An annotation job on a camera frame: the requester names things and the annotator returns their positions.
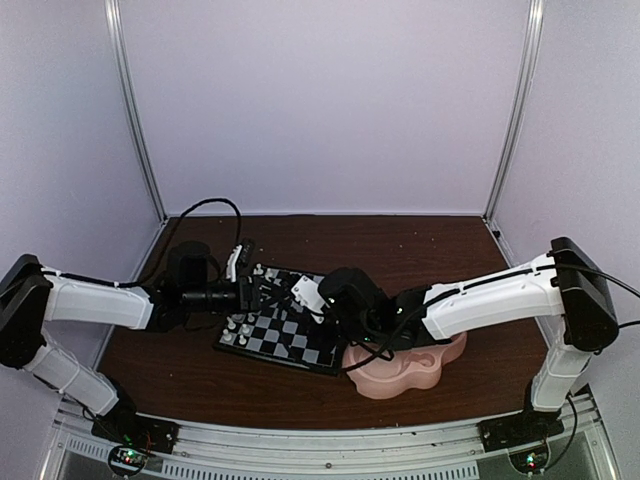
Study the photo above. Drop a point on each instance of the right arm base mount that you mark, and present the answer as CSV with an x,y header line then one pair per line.
x,y
518,429

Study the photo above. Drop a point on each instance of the right aluminium frame post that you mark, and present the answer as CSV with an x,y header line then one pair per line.
x,y
528,63

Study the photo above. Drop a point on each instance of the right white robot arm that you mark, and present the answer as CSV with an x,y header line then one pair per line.
x,y
563,282

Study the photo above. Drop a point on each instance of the left aluminium frame post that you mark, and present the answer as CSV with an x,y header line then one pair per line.
x,y
117,38

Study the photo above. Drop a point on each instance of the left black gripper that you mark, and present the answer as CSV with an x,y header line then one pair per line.
x,y
248,293

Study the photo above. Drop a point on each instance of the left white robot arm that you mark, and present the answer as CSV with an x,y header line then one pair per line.
x,y
32,295

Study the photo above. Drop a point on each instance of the front aluminium rail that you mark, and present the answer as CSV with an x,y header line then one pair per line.
x,y
451,450

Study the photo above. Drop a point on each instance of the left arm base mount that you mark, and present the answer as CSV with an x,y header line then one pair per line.
x,y
142,433

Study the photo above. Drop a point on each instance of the black and white chessboard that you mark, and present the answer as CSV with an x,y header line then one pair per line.
x,y
284,333

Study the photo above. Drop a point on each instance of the aluminium frame post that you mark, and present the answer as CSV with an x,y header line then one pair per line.
x,y
528,63
117,38

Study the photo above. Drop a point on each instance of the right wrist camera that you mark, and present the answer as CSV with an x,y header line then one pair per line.
x,y
306,294

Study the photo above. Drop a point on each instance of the pink double pet bowl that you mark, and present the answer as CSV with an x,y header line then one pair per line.
x,y
419,368

